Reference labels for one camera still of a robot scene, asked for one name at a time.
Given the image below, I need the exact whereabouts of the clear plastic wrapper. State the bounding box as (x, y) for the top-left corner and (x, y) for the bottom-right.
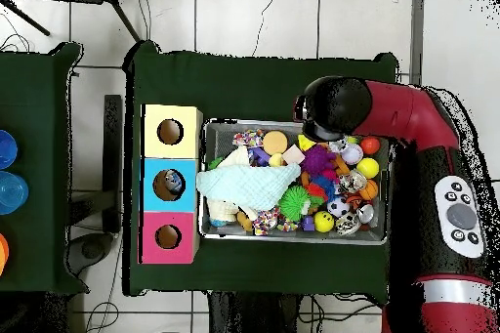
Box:
(164, 175), (186, 196)

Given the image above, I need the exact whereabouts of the red ball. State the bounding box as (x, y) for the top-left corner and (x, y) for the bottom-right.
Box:
(359, 136), (382, 155)

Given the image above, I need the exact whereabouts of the wooden three-hole sorting box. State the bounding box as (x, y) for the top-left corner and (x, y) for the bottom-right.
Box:
(140, 104), (204, 266)

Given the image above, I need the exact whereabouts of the dark green table cloth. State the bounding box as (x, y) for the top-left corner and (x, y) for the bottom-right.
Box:
(123, 39), (399, 299)

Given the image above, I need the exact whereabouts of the dark blue plastic cup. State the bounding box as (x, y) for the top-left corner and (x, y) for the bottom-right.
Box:
(0, 129), (19, 171)

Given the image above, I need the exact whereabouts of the clear mesh bin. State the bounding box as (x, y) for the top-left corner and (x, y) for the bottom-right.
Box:
(200, 119), (395, 246)

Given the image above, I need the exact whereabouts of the mint green cloth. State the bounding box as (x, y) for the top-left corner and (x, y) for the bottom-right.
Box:
(194, 162), (303, 214)

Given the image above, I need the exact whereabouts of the dark green side-table cloth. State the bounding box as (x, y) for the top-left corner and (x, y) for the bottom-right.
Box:
(0, 42), (89, 297)

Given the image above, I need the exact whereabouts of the cream knitted cloth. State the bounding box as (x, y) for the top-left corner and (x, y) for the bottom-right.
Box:
(206, 145), (253, 224)

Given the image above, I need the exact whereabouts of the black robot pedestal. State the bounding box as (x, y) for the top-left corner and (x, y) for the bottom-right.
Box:
(206, 292), (315, 333)

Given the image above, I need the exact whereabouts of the orange round disc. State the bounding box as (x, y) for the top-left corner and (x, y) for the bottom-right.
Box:
(263, 130), (290, 155)

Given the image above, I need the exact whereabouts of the light blue plastic cup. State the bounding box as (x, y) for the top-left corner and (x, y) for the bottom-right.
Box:
(0, 171), (30, 217)

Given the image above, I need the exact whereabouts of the purple spiky ball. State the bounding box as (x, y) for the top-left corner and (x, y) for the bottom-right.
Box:
(301, 144), (338, 179)

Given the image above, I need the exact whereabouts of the crushed silver can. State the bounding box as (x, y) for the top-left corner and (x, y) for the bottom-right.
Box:
(341, 170), (368, 194)

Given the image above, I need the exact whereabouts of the wooden cube block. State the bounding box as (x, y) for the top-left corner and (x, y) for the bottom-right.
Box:
(282, 144), (306, 168)

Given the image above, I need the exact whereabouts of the orange plastic cup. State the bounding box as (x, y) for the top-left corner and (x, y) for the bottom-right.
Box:
(0, 232), (10, 275)

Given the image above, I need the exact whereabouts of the yellow ball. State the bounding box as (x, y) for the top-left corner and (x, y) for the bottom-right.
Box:
(356, 156), (381, 180)

